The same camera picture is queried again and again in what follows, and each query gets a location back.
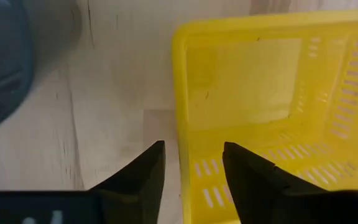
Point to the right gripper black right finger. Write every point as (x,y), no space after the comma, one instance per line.
(253,186)

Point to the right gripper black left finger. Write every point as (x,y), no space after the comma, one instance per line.
(135,193)

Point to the yellow plastic slotted basket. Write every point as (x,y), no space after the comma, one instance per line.
(247,84)

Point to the dark blue-grey round object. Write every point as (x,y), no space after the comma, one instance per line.
(2,62)

